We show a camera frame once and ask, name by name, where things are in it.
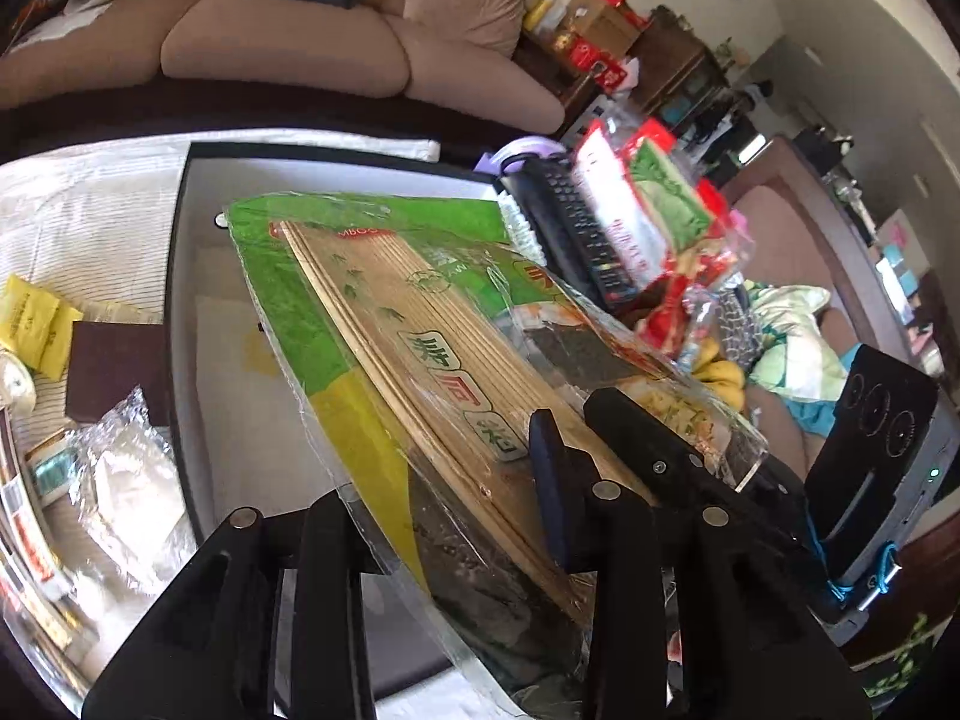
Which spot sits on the red candy bag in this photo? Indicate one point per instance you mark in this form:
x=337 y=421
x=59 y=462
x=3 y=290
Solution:
x=690 y=292

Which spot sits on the white red-print packet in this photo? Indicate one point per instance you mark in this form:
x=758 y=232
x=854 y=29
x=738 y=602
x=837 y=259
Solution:
x=615 y=202

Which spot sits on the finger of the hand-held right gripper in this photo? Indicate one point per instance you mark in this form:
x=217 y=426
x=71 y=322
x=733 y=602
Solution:
x=660 y=457

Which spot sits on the bananas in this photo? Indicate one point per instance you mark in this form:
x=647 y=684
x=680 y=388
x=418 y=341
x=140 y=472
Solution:
x=720 y=379

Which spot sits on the green sushi mat packet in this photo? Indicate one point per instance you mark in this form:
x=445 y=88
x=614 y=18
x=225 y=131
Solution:
x=420 y=360

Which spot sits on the black storage box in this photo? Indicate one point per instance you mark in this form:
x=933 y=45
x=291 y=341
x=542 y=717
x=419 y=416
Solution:
x=225 y=390

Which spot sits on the floral cloth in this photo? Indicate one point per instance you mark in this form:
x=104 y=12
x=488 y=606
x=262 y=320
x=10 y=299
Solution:
x=795 y=330

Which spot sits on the green and red packet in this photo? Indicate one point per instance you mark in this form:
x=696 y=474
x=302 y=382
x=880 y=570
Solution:
x=671 y=191

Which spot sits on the beige sofa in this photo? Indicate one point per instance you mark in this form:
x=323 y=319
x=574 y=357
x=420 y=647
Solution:
x=285 y=45

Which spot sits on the clear tape roll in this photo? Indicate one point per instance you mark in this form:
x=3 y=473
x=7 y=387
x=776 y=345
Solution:
x=15 y=382

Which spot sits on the black keyboard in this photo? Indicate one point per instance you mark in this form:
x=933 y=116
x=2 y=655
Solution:
x=570 y=232

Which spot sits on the yellow packet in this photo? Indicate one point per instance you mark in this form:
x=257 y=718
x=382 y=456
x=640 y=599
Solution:
x=26 y=311
x=64 y=341

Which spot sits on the purple tape dispenser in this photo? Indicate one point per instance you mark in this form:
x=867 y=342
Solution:
x=517 y=150

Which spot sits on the white and teal device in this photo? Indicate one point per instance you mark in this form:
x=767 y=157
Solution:
x=54 y=472

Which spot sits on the brown wallet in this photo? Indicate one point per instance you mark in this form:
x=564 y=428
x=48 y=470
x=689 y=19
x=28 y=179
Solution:
x=112 y=367

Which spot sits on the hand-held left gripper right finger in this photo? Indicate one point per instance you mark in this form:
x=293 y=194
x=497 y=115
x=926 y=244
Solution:
x=551 y=495

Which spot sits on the red box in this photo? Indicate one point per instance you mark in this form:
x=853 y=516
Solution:
x=596 y=64

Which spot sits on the cardboard box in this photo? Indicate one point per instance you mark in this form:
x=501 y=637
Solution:
x=600 y=22

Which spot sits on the clear plastic bag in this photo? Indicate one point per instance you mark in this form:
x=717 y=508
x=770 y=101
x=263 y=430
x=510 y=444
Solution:
x=135 y=480

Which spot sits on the striped tablecloth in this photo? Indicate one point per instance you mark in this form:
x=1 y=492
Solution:
x=90 y=225

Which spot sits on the dark wooden cabinet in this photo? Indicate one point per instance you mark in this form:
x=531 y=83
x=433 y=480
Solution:
x=675 y=67

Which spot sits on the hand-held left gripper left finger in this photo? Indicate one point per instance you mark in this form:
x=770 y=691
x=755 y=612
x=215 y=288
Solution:
x=330 y=577

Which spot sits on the brown armchair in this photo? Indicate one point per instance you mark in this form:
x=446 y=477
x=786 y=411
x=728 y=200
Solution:
x=795 y=255

